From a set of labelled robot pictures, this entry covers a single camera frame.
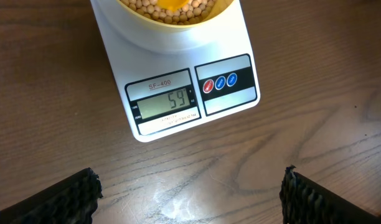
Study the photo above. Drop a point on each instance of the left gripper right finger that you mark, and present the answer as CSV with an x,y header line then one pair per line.
x,y
305,202

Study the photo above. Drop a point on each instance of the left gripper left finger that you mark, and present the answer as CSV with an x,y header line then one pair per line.
x,y
72,200

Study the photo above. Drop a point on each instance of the pale yellow bowl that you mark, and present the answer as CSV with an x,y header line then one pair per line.
x,y
178,25

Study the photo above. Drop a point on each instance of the yellow measuring scoop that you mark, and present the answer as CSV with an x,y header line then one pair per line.
x,y
172,4

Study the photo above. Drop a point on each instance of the white digital kitchen scale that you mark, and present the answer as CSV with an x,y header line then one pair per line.
x,y
171,78

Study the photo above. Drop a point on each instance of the soybeans in yellow bowl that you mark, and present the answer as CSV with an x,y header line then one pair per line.
x,y
191,12

